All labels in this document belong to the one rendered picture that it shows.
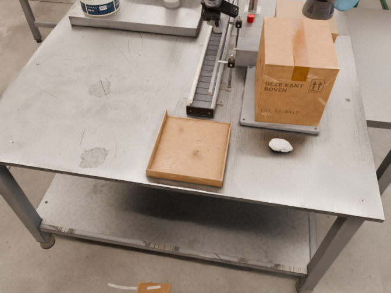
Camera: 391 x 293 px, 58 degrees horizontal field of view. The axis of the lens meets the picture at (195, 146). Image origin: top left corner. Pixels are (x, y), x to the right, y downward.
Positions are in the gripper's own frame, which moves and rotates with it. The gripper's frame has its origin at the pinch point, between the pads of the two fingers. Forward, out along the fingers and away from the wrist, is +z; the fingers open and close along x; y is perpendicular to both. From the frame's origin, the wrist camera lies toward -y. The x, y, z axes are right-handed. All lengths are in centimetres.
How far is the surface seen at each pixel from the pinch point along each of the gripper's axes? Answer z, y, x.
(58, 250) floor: 40, 72, 119
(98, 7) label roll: 4, 62, -5
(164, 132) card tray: -22, 12, 59
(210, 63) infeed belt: -6.3, 0.6, 21.9
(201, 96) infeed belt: -17.5, 0.9, 41.5
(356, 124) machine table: -13, -60, 44
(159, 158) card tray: -28, 11, 70
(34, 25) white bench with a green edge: 116, 171, -48
